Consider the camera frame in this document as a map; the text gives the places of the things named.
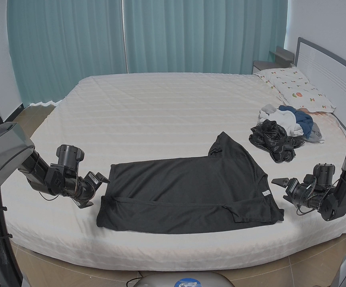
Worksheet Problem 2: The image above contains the bed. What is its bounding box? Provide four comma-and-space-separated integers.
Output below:
1, 37, 346, 271

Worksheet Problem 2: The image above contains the grey bedside table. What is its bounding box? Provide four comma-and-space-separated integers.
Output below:
253, 46, 294, 74

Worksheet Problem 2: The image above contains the black T-shirt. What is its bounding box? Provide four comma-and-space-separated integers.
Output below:
96, 132, 285, 235

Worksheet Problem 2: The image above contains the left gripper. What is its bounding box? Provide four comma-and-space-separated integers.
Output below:
73, 172, 110, 210

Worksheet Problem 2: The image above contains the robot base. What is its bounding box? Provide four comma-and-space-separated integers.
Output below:
132, 272, 230, 287

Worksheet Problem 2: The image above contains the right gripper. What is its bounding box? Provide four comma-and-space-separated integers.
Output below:
271, 177, 309, 207

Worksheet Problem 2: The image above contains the black satin garment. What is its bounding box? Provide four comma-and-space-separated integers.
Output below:
248, 119, 306, 164

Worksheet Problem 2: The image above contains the white printed pillow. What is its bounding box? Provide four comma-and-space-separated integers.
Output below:
254, 65, 336, 113

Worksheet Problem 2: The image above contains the pile of clothes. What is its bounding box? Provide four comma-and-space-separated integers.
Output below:
257, 103, 324, 144

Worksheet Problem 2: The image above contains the blue-green curtain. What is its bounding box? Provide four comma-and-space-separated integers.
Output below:
122, 0, 290, 75
7, 0, 128, 108

